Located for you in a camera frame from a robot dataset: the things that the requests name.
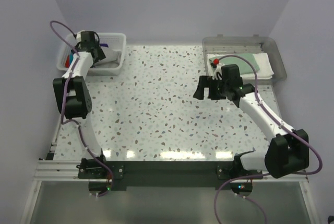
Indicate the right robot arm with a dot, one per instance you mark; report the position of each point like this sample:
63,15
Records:
287,152

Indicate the grey towel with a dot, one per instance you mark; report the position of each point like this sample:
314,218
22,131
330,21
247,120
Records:
111,60

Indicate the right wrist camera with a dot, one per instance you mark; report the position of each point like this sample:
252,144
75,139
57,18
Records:
217,68

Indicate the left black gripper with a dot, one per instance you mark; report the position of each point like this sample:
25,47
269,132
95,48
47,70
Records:
100,55

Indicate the white plastic basket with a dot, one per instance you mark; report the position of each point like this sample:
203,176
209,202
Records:
114,48

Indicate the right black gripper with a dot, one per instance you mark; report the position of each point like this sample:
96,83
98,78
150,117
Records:
204,82

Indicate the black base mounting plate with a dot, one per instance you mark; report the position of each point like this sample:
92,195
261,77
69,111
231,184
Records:
120,175

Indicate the clear grey plastic bin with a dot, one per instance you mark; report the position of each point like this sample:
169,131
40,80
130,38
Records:
227,50

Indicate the white towel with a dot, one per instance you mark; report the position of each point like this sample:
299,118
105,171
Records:
260,61

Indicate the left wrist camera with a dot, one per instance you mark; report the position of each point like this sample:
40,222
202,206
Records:
78,35

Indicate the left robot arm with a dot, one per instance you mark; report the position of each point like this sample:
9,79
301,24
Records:
73,98

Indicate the colourful striped towel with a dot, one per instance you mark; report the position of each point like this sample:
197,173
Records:
68,60

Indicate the mint green towel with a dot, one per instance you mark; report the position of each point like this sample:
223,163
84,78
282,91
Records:
242,63

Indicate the aluminium frame rail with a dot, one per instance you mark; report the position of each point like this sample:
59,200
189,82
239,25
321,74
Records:
63,158

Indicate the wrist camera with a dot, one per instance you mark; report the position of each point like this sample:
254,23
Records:
217,68
78,35

